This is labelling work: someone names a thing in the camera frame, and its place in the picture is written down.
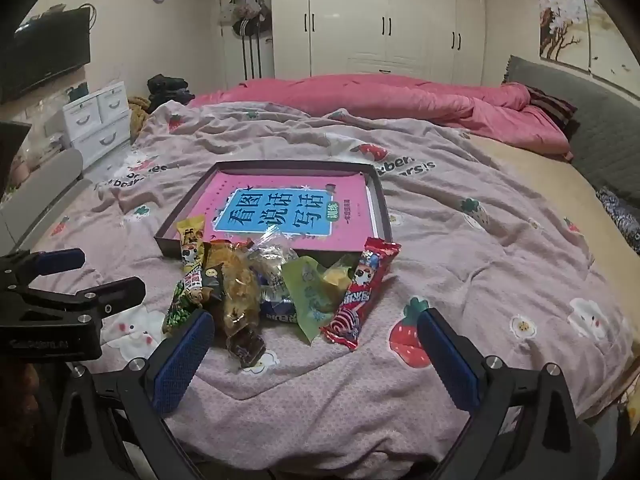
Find orange cracker packet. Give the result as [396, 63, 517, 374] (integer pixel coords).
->
[202, 241, 264, 337]

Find green pea snack packet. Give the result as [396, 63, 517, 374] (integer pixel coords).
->
[161, 242, 223, 338]

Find clear pastry packet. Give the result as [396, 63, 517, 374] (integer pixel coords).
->
[245, 225, 302, 302]

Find dark clothes pile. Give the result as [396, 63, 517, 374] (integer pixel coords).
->
[146, 74, 196, 108]

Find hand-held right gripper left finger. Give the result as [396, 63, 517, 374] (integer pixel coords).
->
[50, 308, 217, 480]

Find dark patterned cloth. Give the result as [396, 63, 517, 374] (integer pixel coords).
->
[595, 187, 640, 256]

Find hanging clothes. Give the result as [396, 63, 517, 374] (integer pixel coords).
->
[231, 0, 274, 81]

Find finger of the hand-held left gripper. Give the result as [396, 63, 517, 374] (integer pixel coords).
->
[26, 276, 147, 325]
[0, 247, 87, 287]

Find pink quilt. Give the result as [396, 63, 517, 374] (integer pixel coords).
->
[187, 74, 573, 161]

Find dark brown snack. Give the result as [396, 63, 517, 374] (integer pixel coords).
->
[225, 329, 267, 369]

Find red candy packet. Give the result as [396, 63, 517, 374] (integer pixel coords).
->
[320, 237, 402, 351]

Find pink book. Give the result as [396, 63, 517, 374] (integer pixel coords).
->
[172, 172, 378, 252]

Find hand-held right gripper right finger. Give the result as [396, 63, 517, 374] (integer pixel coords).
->
[416, 307, 603, 480]

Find light green snack packet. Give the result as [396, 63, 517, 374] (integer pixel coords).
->
[282, 255, 352, 346]

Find grey chair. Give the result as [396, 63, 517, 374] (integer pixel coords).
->
[0, 147, 84, 256]

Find brown knit cloth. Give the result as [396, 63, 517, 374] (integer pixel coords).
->
[127, 95, 152, 137]

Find blue snack packet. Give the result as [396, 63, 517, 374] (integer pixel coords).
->
[257, 294, 302, 324]

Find strawberry printed blanket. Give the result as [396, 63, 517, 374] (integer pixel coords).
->
[30, 100, 636, 480]

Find white drawer cabinet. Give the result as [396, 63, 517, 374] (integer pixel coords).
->
[62, 81, 133, 170]

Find yellow cow print snack packet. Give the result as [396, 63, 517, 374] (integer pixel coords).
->
[176, 215, 207, 281]

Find dark striped pillow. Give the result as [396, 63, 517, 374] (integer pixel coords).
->
[525, 85, 579, 132]

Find white wardrobe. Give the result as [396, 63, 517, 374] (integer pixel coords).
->
[270, 0, 488, 86]

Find dark shallow cardboard box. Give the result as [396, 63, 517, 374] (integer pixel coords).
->
[154, 161, 392, 266]

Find yellow pastry packet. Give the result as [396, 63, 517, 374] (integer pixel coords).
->
[320, 255, 362, 287]

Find grey pillow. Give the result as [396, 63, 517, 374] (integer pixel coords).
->
[502, 55, 640, 211]

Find blossom wall painting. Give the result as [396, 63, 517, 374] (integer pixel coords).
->
[536, 0, 640, 101]

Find black wall television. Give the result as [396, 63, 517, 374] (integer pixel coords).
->
[0, 7, 92, 106]

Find beige bed sheet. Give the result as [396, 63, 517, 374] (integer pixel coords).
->
[472, 135, 617, 281]

